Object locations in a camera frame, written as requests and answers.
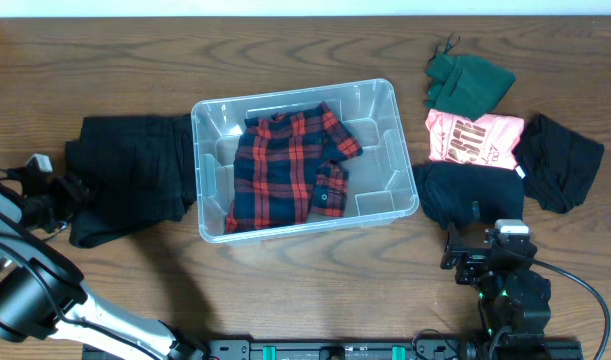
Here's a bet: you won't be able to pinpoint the black pants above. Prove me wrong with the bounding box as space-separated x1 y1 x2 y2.
65 115 197 248

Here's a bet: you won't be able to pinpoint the black ribbed garment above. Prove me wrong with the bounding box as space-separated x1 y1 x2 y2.
513 114 605 214

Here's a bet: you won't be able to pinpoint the red navy plaid shirt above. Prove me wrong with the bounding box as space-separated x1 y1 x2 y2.
224 102 363 234

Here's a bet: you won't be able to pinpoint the clear plastic storage container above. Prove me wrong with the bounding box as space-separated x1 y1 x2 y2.
191 78 419 245

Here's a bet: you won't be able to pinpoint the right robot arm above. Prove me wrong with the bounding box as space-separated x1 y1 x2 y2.
440 219 551 359

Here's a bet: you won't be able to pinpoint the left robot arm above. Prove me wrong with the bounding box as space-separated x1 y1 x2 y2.
0 166 212 359

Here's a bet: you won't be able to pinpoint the dark teal folded shirt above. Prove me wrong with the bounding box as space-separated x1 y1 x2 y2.
412 162 524 230

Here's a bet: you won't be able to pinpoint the pink printed t-shirt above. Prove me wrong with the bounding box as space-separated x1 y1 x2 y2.
425 109 525 170

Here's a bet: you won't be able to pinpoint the dark green folded garment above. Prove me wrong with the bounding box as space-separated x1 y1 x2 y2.
424 35 516 121

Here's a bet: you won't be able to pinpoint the black mounting rail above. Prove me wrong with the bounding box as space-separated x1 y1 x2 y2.
82 338 585 360

